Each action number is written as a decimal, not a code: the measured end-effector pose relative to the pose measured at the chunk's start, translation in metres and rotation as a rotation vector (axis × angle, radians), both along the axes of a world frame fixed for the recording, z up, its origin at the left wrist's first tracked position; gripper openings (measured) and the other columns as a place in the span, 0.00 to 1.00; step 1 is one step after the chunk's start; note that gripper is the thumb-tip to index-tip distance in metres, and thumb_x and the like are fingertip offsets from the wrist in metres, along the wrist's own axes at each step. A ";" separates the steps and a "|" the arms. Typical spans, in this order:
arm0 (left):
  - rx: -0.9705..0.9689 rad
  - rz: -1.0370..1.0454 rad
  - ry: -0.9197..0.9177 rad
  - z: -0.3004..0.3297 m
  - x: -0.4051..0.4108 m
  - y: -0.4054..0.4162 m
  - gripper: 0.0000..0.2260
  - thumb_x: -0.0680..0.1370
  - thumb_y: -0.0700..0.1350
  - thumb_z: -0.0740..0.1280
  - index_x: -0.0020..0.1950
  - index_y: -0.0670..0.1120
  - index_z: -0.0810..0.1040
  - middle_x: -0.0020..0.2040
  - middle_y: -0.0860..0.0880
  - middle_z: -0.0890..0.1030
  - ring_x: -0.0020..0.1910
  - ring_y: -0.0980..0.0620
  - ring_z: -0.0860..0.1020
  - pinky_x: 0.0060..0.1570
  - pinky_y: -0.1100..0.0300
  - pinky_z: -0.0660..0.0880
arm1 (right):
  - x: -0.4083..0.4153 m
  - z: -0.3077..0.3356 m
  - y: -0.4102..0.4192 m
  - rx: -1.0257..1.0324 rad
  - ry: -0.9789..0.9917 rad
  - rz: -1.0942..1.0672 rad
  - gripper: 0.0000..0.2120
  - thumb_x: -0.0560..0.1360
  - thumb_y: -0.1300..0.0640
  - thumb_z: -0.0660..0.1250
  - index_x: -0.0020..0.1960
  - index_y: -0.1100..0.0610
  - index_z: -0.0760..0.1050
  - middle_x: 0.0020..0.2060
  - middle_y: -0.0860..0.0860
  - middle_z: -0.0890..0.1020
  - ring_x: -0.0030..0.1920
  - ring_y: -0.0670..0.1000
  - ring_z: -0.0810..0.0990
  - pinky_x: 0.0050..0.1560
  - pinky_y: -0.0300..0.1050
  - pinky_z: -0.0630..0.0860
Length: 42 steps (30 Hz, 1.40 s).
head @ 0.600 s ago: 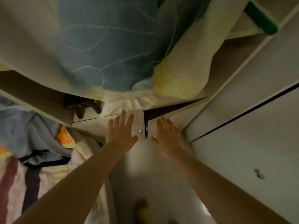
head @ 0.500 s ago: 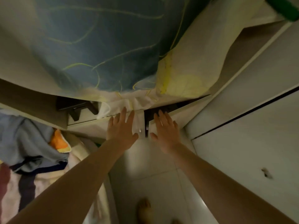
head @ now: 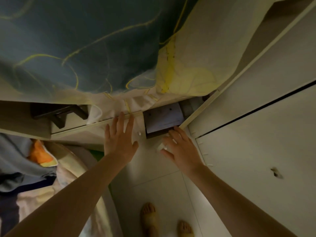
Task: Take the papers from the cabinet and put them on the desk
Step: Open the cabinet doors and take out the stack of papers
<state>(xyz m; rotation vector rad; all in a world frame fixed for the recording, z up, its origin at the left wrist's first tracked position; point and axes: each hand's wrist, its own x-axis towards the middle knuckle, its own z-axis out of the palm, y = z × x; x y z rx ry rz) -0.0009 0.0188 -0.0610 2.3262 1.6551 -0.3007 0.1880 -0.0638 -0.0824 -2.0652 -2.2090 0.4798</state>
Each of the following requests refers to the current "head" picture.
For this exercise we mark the person's left hand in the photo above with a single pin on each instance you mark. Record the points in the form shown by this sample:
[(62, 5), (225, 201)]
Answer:
[(121, 145)]

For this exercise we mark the person's right hand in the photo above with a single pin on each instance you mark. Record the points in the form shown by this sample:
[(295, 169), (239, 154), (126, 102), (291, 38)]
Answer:
[(185, 155)]

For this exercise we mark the person's right middle finger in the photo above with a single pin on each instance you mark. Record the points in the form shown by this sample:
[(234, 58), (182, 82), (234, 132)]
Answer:
[(175, 135)]

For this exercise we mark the person's left little finger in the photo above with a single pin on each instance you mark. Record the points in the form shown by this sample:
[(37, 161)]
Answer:
[(107, 133)]

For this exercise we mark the person's right thumb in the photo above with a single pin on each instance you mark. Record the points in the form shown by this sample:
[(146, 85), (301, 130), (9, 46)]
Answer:
[(166, 154)]

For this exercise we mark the person's left middle finger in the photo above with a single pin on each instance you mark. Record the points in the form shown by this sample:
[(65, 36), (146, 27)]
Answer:
[(122, 123)]

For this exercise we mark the person's left thumb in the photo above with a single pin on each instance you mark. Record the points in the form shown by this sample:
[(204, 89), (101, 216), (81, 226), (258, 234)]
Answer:
[(135, 148)]

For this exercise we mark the large white drawer knob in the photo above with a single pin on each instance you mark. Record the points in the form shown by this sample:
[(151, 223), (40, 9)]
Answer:
[(162, 146)]

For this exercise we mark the person's right forearm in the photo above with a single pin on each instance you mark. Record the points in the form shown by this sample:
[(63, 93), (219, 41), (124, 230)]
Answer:
[(234, 204)]

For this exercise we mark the person's left forearm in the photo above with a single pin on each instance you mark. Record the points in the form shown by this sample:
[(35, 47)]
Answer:
[(74, 194)]

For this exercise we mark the white nightstand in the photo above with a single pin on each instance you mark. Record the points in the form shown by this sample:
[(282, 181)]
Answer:
[(148, 155)]

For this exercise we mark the dark box with white paper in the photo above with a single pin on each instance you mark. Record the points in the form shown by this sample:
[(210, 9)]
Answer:
[(163, 118)]

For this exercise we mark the dark wooden stool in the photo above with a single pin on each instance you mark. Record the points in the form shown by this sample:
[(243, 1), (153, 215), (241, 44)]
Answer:
[(59, 113)]

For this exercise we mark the orange cloth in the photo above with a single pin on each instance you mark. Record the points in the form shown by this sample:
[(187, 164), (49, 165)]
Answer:
[(39, 153)]

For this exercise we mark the teal yellow patterned bedsheet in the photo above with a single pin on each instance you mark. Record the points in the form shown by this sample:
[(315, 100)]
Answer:
[(98, 46)]

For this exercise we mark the pale pink towel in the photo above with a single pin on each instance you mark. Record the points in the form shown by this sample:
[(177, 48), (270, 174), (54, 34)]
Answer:
[(49, 190)]

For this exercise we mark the white wardrobe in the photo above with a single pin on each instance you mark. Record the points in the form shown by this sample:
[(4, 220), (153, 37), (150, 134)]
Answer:
[(259, 108)]

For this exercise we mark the grey-blue cloth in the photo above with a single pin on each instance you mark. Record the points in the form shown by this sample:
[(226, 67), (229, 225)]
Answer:
[(17, 162)]

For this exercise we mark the dark navy cloth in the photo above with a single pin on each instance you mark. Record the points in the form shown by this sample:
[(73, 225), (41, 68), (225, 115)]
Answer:
[(8, 212)]

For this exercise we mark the light wooden bed frame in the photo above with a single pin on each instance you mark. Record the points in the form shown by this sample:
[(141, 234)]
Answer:
[(22, 120)]

